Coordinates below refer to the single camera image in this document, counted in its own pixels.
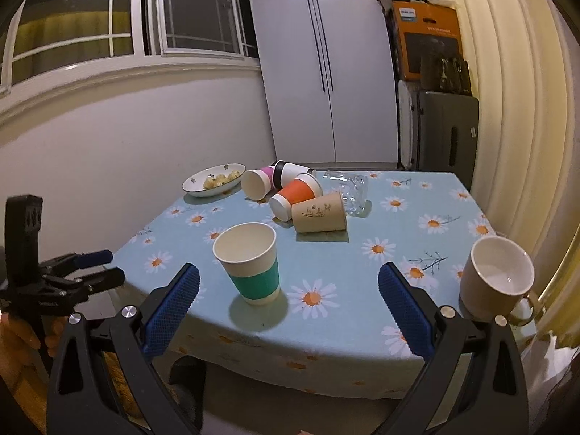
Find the cream curtain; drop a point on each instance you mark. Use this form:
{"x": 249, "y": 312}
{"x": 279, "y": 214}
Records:
{"x": 524, "y": 64}

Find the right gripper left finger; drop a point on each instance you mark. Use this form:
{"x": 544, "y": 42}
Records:
{"x": 81, "y": 396}

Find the white framed window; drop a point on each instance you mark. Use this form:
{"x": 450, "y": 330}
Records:
{"x": 51, "y": 46}

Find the pink banded paper cup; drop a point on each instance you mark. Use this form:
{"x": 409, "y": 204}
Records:
{"x": 257, "y": 183}

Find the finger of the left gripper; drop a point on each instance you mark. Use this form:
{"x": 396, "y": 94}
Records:
{"x": 95, "y": 283}
{"x": 64, "y": 265}

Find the left hand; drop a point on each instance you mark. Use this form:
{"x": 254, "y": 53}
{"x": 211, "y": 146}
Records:
{"x": 21, "y": 342}

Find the clear glass cup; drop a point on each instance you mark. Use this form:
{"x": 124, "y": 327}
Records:
{"x": 353, "y": 189}

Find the teal banded paper cup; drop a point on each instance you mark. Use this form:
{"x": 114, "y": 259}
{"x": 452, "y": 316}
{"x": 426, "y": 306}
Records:
{"x": 248, "y": 254}

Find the black banded paper cup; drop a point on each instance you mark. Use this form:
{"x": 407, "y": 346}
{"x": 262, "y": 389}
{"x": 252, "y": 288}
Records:
{"x": 284, "y": 173}

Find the beige ceramic mug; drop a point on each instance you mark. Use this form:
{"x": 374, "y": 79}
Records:
{"x": 498, "y": 279}

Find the orange banded paper cup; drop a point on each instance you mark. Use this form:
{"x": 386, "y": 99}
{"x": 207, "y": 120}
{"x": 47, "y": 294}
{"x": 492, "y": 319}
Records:
{"x": 303, "y": 188}

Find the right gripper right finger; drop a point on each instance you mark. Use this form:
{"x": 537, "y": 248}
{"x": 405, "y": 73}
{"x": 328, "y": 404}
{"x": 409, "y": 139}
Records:
{"x": 472, "y": 380}

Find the brown kraft paper cup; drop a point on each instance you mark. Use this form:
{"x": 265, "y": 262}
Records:
{"x": 318, "y": 215}

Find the dark grey suitcase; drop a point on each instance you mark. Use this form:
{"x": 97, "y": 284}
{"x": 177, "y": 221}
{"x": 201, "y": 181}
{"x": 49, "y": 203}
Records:
{"x": 448, "y": 134}

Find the orange cardboard box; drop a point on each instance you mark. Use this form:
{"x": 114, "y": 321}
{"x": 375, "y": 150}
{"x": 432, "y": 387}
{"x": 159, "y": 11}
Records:
{"x": 422, "y": 29}

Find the white plate with snacks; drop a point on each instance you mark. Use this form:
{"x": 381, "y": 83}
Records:
{"x": 214, "y": 180}

